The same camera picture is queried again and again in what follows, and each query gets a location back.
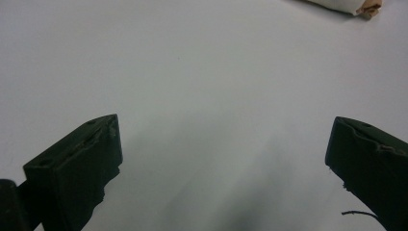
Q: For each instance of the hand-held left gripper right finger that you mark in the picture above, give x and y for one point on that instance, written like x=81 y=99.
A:
x=375 y=163

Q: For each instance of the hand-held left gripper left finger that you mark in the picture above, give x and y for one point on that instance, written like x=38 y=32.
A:
x=77 y=173

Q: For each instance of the white baby bodysuit brown trim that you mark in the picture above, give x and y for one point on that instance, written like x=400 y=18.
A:
x=346 y=5

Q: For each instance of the pale table mat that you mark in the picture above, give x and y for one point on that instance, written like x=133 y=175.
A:
x=198 y=80

